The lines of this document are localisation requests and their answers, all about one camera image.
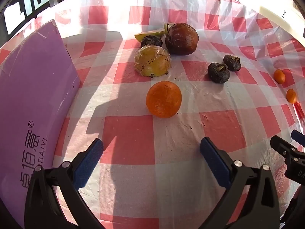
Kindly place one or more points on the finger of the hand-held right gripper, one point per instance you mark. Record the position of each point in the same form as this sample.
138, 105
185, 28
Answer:
298, 137
282, 146

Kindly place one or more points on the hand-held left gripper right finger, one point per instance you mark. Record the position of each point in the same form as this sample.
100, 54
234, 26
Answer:
215, 164

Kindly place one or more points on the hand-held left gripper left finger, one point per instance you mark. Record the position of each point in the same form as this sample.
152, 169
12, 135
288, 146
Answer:
88, 163

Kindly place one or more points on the purple cardboard box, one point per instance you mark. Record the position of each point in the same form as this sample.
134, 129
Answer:
31, 114

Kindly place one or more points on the orange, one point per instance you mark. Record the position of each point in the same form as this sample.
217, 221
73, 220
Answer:
164, 99

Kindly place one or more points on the dark red passion fruit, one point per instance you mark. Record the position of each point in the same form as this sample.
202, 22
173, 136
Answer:
181, 39

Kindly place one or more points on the dark wrinkled water chestnut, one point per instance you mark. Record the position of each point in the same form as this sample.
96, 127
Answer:
232, 62
218, 72
151, 41

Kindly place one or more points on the small orange kumquat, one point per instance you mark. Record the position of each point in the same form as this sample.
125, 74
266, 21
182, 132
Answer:
279, 76
291, 96

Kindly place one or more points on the red white checkered tablecloth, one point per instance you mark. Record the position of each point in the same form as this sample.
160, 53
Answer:
133, 136

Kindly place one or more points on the plastic-wrapped yellow-green fruit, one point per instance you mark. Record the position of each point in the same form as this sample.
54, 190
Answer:
152, 61

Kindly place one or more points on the white ledge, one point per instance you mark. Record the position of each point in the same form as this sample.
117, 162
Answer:
276, 13

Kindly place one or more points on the green fruit half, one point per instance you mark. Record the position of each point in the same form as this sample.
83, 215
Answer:
149, 34
167, 27

